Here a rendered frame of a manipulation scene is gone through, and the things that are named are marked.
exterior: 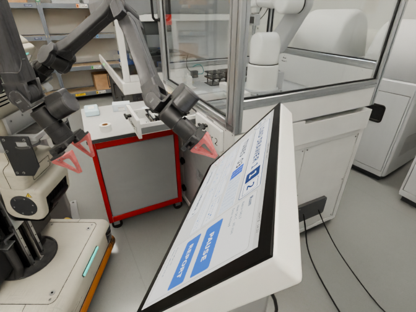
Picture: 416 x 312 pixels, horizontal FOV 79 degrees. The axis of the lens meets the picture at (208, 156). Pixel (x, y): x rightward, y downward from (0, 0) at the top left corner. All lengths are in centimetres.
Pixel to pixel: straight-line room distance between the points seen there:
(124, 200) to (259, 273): 166
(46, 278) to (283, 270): 139
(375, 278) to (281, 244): 171
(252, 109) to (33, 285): 132
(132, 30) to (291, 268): 85
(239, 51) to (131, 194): 126
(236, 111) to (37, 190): 86
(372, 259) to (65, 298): 180
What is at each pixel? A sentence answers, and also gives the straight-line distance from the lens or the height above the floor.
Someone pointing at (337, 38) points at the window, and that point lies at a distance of 139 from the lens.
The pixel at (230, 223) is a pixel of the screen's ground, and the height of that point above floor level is 113.
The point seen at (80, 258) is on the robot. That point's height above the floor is 28.
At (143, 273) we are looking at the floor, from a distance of 178.
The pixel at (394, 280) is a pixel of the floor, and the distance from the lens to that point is 204.
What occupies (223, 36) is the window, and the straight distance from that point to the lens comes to 115.
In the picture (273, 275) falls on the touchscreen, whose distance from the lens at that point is 30.
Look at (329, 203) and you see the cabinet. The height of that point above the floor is 24.
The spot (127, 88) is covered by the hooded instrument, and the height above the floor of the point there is 86.
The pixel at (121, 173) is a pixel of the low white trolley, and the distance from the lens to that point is 178.
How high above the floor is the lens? 141
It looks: 30 degrees down
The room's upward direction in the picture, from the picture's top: straight up
